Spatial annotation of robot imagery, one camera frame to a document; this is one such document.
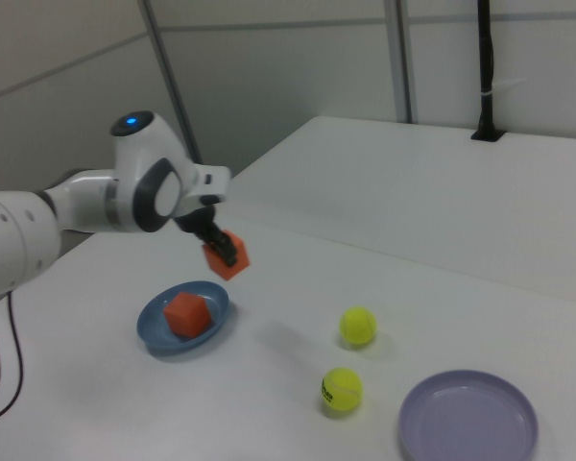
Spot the black camera pole with base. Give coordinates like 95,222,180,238
469,0,505,143

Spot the white cable tie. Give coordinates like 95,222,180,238
479,78,529,100

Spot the purple plate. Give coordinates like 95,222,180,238
396,368,540,461

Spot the blue plate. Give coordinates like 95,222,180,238
135,280,230,357

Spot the printed yellow tennis ball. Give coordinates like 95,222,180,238
320,367,365,412

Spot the dark arm cable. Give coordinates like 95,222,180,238
0,287,26,426

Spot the orange foam cube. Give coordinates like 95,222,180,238
162,291,212,340
201,230,252,281

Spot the plain yellow tennis ball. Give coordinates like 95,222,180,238
339,305,378,346

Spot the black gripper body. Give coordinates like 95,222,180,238
172,203,219,242

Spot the grey partition post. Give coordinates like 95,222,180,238
393,0,419,124
141,0,213,164

